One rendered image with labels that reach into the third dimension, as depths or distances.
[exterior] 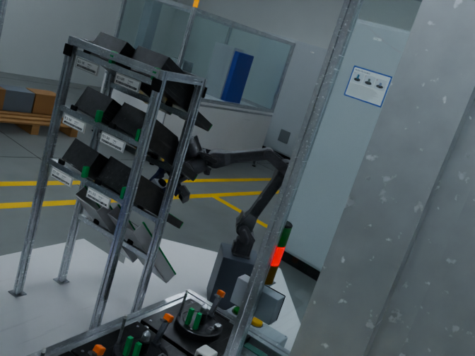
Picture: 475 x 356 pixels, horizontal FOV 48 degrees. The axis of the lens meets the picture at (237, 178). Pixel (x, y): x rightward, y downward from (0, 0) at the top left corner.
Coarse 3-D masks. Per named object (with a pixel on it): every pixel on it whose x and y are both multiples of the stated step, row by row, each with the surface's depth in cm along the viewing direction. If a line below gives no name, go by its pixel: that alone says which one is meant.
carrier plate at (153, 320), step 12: (192, 300) 170; (168, 312) 158; (144, 324) 150; (156, 324) 150; (228, 324) 162; (168, 336) 146; (180, 336) 148; (228, 336) 156; (180, 348) 144; (192, 348) 144; (216, 348) 148
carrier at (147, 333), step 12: (132, 324) 147; (108, 336) 138; (120, 336) 132; (132, 336) 138; (144, 336) 131; (84, 348) 130; (108, 348) 133; (120, 348) 132; (132, 348) 133; (144, 348) 131; (156, 348) 136; (168, 348) 141
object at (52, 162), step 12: (96, 60) 140; (120, 72) 136; (132, 72) 134; (132, 96) 157; (144, 96) 154; (60, 108) 148; (168, 108) 150; (84, 120) 144; (108, 132) 139; (120, 132) 138; (132, 144) 135; (60, 168) 150; (168, 168) 151; (84, 180) 145; (108, 192) 141; (144, 216) 157; (156, 216) 156
